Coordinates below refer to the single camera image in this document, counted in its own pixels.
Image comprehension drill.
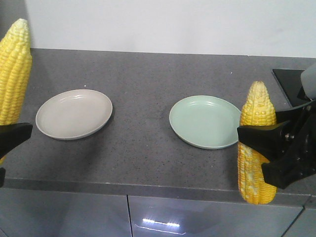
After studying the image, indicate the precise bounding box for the grey lower cabinet door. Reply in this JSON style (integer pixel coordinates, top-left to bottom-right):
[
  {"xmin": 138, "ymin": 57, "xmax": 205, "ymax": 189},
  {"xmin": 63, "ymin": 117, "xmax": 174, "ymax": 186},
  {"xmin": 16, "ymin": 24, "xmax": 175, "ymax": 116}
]
[
  {"xmin": 0, "ymin": 188, "xmax": 131, "ymax": 237},
  {"xmin": 128, "ymin": 196, "xmax": 301, "ymax": 237}
]

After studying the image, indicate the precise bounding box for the black induction cooktop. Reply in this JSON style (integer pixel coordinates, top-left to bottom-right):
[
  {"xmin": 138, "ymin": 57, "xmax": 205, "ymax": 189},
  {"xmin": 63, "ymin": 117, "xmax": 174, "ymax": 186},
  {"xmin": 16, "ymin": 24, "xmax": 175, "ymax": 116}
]
[{"xmin": 273, "ymin": 69, "xmax": 314, "ymax": 107}]

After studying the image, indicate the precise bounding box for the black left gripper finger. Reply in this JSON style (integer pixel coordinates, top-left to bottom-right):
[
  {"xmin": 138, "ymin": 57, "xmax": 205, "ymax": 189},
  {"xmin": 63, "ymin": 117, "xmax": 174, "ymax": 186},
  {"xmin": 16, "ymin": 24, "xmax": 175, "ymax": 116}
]
[
  {"xmin": 0, "ymin": 123, "xmax": 33, "ymax": 158},
  {"xmin": 0, "ymin": 167, "xmax": 5, "ymax": 187}
]

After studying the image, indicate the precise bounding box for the pale yellow corn cob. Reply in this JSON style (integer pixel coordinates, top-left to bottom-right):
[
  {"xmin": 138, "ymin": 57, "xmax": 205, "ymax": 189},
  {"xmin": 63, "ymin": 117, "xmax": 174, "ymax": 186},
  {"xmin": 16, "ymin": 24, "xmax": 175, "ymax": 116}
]
[{"xmin": 237, "ymin": 80, "xmax": 277, "ymax": 205}]

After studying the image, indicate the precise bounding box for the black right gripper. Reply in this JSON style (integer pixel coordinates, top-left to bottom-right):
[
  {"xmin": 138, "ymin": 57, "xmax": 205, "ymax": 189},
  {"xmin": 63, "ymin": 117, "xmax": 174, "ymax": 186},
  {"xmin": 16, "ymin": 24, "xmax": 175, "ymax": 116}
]
[{"xmin": 237, "ymin": 101, "xmax": 316, "ymax": 189}]

